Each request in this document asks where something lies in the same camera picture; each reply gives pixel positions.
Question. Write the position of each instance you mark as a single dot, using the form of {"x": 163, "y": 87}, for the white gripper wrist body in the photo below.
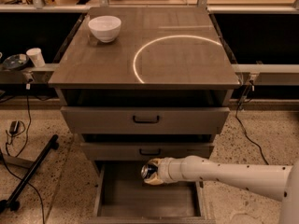
{"x": 168, "y": 171}

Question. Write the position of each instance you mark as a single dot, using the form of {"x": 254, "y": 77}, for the blue pepsi can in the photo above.
{"x": 148, "y": 170}

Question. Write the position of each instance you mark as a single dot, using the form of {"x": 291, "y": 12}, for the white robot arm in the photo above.
{"x": 278, "y": 182}

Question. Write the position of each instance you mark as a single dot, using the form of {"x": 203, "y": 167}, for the open grey bottom drawer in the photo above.
{"x": 122, "y": 197}

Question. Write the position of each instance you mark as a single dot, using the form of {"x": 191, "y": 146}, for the grey middle drawer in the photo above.
{"x": 144, "y": 151}

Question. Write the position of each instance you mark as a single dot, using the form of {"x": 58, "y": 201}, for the grey drawer cabinet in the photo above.
{"x": 163, "y": 57}

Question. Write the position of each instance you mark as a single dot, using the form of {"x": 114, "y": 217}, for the grey top drawer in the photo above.
{"x": 142, "y": 120}

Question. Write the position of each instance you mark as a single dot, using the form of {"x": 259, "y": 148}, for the white ceramic bowl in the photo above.
{"x": 105, "y": 28}

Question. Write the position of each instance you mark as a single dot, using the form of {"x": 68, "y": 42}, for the black stand leg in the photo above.
{"x": 12, "y": 202}

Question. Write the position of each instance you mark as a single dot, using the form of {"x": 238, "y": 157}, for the black power adapter left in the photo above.
{"x": 14, "y": 127}

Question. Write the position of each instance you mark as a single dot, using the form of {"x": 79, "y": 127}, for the white paper cup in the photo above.
{"x": 35, "y": 55}

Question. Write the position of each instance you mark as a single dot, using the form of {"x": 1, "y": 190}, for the dark blue plate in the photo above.
{"x": 16, "y": 62}

